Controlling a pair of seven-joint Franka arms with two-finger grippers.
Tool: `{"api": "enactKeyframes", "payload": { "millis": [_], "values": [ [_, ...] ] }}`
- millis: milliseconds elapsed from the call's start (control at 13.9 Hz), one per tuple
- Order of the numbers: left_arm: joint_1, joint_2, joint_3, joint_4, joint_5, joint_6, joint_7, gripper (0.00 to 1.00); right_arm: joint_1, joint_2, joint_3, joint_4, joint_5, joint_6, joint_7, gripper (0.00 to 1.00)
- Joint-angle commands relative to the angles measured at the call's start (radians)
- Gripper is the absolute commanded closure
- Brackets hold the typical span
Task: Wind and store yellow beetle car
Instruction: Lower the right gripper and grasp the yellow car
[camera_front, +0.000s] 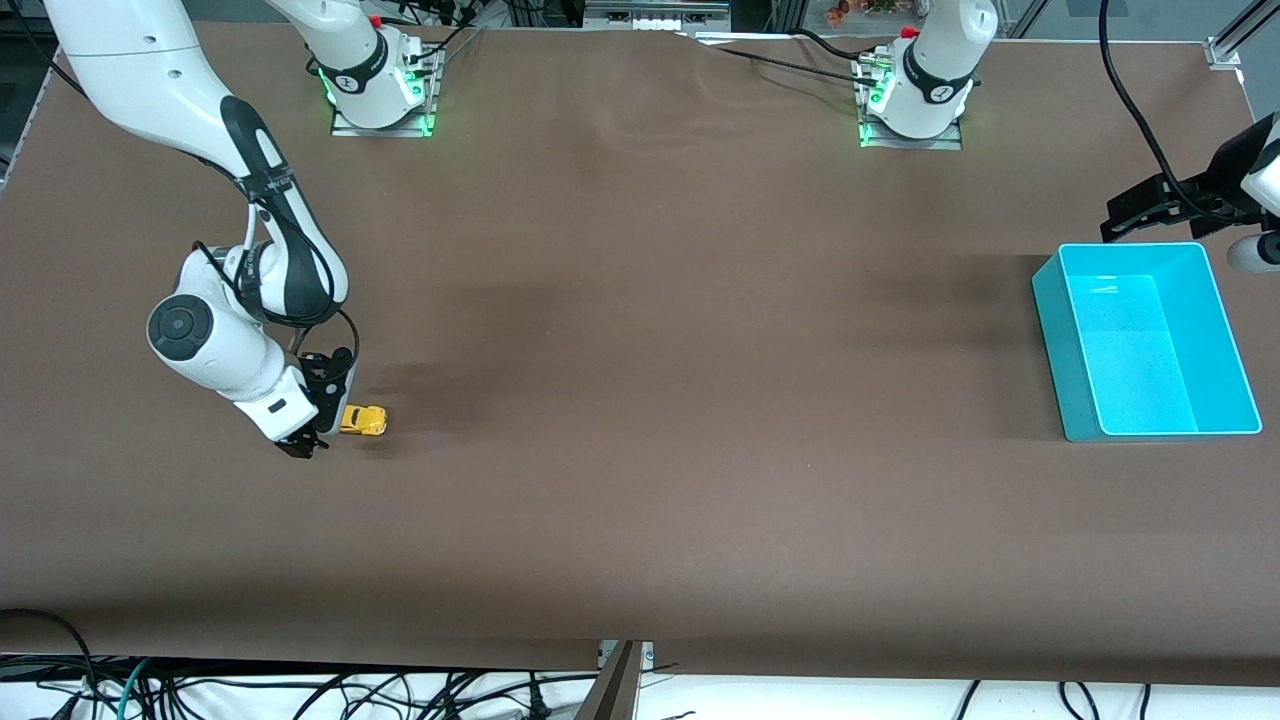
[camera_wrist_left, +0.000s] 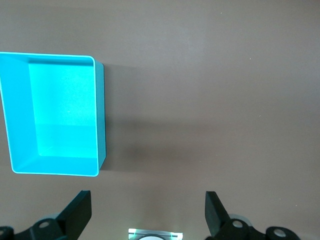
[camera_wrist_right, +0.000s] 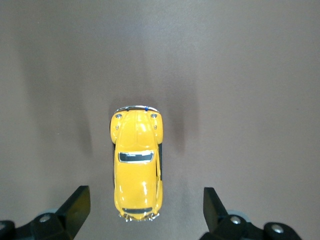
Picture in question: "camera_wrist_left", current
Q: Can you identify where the teal plastic bin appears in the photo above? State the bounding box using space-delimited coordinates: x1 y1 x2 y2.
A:
0 51 109 178

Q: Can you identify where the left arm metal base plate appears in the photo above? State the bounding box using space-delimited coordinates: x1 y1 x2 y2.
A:
127 227 184 240

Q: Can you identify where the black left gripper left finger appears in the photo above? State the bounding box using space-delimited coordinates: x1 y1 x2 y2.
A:
0 190 92 240

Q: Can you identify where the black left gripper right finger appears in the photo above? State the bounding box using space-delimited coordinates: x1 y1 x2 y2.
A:
204 191 300 240

